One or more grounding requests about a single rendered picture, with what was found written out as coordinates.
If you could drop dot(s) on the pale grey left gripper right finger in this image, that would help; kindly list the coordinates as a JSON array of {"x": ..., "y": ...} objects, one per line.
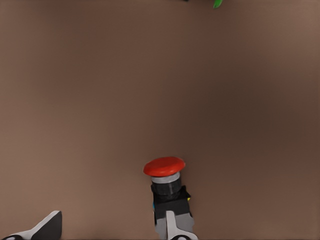
[{"x": 172, "y": 227}]

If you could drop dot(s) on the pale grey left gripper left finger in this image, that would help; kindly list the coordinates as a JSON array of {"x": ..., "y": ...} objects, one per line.
[{"x": 47, "y": 226}]

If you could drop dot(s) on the red mushroom push-button switch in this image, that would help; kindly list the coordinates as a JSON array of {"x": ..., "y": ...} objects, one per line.
[{"x": 165, "y": 185}]

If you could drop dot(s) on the green push-button switch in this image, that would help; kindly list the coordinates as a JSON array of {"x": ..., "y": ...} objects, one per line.
[{"x": 217, "y": 3}]

